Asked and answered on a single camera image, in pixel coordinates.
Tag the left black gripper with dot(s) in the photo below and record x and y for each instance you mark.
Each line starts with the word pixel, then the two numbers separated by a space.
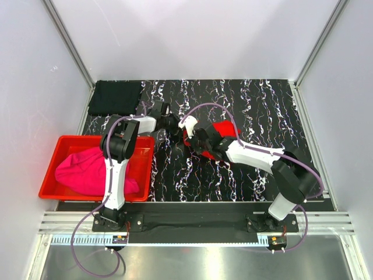
pixel 175 130

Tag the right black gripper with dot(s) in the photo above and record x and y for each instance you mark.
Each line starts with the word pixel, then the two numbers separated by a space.
pixel 192 140

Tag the red t shirt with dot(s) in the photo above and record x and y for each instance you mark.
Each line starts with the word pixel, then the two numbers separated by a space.
pixel 224 129

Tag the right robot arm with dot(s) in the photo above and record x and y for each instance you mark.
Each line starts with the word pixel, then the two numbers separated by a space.
pixel 295 177

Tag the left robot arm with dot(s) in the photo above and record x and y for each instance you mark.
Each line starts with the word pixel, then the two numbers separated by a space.
pixel 118 145

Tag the folded black t shirt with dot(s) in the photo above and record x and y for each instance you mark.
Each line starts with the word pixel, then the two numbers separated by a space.
pixel 115 97

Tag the pink t shirt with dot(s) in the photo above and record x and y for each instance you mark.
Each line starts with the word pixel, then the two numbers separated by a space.
pixel 83 172

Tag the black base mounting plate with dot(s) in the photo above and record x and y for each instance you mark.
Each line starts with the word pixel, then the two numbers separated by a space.
pixel 195 222

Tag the right connector box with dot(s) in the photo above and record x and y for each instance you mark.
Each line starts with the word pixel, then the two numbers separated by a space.
pixel 278 241

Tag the connector box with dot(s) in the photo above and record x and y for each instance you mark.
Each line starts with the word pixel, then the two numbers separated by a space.
pixel 119 239
pixel 278 241

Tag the red plastic bin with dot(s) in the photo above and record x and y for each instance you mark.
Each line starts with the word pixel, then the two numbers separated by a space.
pixel 138 171

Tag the left connector box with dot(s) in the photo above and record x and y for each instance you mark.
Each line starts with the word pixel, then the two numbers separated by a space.
pixel 119 239

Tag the aluminium frame rail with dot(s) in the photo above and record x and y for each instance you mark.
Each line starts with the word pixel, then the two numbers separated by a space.
pixel 72 228

